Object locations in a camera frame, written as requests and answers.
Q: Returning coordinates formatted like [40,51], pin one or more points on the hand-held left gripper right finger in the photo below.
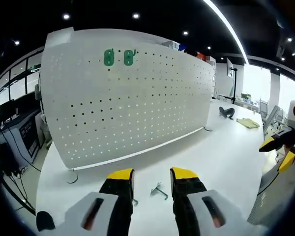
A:
[182,204]

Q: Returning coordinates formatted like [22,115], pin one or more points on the black curved handheld device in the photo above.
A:
[226,111]

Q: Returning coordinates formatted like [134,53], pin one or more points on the monitor on black stand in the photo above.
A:
[229,67]

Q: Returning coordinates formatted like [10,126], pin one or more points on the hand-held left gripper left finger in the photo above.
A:
[120,204]

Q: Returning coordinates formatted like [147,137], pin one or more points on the yellow green cloth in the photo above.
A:
[248,123]

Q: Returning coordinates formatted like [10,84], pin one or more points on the black computer mouse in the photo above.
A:
[45,221]

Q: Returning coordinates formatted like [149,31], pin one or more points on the green hook assembly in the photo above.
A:
[159,190]
[136,202]
[108,60]
[128,60]

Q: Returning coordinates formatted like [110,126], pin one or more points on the white perforated mounting plate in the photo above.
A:
[137,110]

